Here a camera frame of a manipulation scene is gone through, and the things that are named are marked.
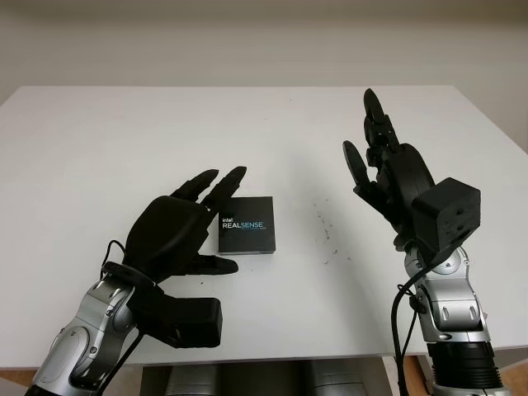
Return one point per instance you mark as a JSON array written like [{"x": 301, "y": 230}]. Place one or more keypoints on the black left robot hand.
[{"x": 169, "y": 231}]

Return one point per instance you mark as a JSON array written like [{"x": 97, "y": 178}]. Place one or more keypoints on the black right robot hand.
[{"x": 400, "y": 181}]

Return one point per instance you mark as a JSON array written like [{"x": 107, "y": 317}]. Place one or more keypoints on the black RealSense box lid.
[{"x": 247, "y": 224}]

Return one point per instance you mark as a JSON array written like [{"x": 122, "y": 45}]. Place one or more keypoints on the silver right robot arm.
[{"x": 449, "y": 309}]

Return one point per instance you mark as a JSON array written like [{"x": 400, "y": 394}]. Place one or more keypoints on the grey left robot leg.
[{"x": 191, "y": 381}]

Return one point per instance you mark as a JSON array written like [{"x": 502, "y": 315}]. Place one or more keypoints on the grey robot leg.
[
  {"x": 336, "y": 381},
  {"x": 191, "y": 381}
]

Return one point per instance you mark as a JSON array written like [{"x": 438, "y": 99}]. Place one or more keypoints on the dark robot pelvis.
[{"x": 264, "y": 381}]

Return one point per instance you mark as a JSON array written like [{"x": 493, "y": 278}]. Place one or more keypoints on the grey right robot leg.
[{"x": 336, "y": 381}]

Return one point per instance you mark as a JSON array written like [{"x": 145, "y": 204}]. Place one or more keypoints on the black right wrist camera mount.
[{"x": 449, "y": 218}]

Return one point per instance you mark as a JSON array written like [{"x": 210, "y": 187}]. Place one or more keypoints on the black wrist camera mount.
[
  {"x": 185, "y": 317},
  {"x": 449, "y": 218}
]

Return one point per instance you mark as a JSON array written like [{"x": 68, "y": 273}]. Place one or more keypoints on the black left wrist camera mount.
[{"x": 185, "y": 317}]

